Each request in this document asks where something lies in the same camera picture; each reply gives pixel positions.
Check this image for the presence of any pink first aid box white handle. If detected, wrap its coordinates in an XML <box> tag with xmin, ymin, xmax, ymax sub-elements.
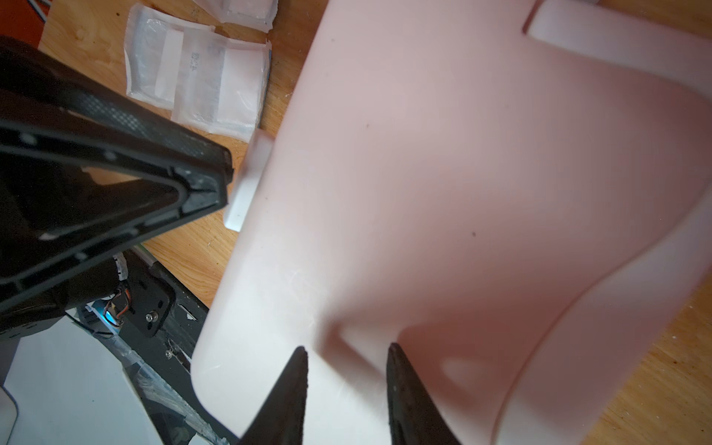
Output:
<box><xmin>191</xmin><ymin>1</ymin><xmax>711</xmax><ymax>444</ymax></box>

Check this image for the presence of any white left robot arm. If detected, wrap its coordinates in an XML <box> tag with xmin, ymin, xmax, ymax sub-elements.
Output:
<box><xmin>1</xmin><ymin>37</ymin><xmax>237</xmax><ymax>444</ymax></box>

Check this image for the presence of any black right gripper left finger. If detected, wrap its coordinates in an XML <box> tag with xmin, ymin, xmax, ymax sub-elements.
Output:
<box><xmin>239</xmin><ymin>347</ymin><xmax>309</xmax><ymax>445</ymax></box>

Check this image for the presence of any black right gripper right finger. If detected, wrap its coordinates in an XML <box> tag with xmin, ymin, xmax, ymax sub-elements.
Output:
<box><xmin>387</xmin><ymin>343</ymin><xmax>460</xmax><ymax>445</ymax></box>

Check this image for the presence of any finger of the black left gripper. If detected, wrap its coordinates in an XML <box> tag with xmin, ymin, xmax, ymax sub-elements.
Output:
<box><xmin>1</xmin><ymin>37</ymin><xmax>234</xmax><ymax>311</ymax></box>

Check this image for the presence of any white gauze packet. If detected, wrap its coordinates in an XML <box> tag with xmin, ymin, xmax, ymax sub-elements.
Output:
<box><xmin>194</xmin><ymin>0</ymin><xmax>278</xmax><ymax>33</ymax></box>
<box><xmin>171</xmin><ymin>30</ymin><xmax>272</xmax><ymax>142</ymax></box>
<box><xmin>123</xmin><ymin>3</ymin><xmax>215</xmax><ymax>111</ymax></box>

